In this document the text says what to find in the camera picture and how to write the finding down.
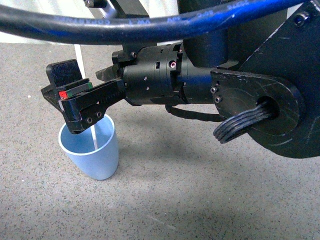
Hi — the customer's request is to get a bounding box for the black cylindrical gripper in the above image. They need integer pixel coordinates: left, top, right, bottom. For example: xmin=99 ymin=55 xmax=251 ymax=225
xmin=60 ymin=42 xmax=188 ymax=134

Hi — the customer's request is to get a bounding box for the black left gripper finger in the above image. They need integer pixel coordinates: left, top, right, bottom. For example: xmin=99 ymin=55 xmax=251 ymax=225
xmin=41 ymin=59 xmax=93 ymax=110

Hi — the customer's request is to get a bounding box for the white chopstick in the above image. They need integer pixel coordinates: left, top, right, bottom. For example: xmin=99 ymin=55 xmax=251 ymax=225
xmin=74 ymin=44 xmax=98 ymax=150

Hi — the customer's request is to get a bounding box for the blue plastic cup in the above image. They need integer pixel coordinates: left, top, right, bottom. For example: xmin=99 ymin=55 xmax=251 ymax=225
xmin=58 ymin=115 xmax=119 ymax=180

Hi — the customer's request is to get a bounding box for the thick black cable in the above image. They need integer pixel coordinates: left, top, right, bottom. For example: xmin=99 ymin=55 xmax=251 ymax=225
xmin=0 ymin=0 xmax=311 ymax=46

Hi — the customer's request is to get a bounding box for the black ribbed cable bundle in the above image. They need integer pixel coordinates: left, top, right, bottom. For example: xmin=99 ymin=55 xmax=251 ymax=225
xmin=164 ymin=99 xmax=276 ymax=145

